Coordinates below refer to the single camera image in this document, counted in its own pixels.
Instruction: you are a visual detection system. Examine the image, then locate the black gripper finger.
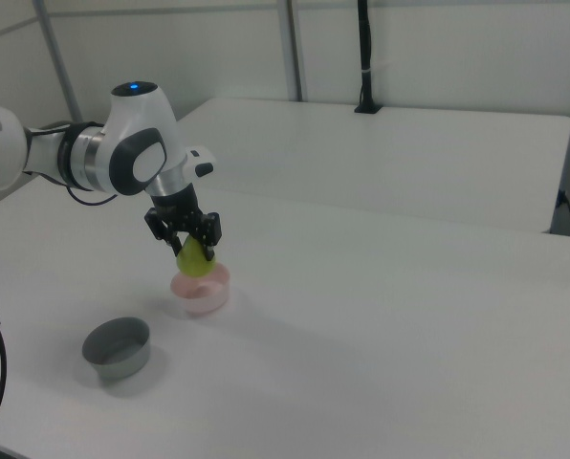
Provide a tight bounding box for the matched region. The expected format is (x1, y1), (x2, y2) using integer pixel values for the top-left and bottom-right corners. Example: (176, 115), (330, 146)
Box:
(143, 208), (184, 258)
(192, 211), (224, 262)

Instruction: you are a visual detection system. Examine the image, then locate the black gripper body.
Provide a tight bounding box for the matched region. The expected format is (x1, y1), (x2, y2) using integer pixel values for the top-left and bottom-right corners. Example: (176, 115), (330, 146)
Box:
(148, 186), (205, 236)

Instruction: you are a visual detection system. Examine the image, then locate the green pear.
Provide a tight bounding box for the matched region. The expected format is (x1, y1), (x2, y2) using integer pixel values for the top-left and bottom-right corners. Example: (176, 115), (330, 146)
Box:
(174, 236), (218, 279)

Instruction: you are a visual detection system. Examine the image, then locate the pink plastic bowl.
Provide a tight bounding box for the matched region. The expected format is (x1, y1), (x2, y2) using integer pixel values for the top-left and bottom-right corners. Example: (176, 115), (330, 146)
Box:
(169, 263), (231, 316)

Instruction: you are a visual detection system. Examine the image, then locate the grey metal bowl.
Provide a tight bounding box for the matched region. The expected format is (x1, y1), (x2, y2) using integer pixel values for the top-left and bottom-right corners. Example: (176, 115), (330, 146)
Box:
(81, 316), (152, 382)

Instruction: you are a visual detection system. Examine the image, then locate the white side table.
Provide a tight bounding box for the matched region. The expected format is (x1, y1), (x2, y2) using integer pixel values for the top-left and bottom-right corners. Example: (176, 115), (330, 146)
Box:
(176, 97), (570, 235)

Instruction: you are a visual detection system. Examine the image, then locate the black pole with base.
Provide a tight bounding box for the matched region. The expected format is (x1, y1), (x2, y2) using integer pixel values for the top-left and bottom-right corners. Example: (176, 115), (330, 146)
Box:
(353, 0), (384, 115)

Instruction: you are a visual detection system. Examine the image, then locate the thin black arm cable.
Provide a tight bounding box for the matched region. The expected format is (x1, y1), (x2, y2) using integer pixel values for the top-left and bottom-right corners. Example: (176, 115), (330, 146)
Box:
(66, 186), (118, 208)

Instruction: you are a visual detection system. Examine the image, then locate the slanted aluminium frame post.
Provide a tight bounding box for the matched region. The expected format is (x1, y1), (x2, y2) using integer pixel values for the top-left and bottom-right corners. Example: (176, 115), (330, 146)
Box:
(31, 0), (86, 125)

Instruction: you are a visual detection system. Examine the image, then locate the wide aluminium frame post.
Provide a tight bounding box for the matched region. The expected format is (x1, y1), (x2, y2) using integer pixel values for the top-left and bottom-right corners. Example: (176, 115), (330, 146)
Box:
(274, 0), (310, 102)

